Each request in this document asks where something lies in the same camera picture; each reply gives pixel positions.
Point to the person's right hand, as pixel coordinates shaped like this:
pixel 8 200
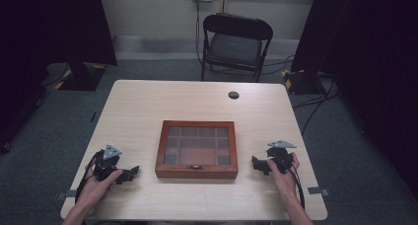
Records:
pixel 284 182

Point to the black curtain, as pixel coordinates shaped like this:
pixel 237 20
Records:
pixel 39 37
pixel 371 70

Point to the small black floor tape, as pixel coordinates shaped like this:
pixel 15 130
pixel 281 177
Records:
pixel 93 116

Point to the black round table grommet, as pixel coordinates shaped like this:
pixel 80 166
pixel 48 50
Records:
pixel 233 95

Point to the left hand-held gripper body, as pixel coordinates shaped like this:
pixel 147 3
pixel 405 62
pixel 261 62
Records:
pixel 105 167

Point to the black folding chair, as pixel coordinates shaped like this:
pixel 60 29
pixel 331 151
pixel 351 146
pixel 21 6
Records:
pixel 235 47

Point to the black stand base yellow stripes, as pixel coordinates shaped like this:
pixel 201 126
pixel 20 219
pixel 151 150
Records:
pixel 82 77
pixel 302 82

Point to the person's left hand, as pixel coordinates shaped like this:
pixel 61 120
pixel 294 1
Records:
pixel 95 188

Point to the grey tape strip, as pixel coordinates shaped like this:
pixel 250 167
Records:
pixel 67 194
pixel 318 190

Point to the wooden box with glass lid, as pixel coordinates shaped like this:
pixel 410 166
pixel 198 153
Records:
pixel 197 170

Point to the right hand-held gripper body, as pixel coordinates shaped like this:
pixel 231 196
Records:
pixel 279 154

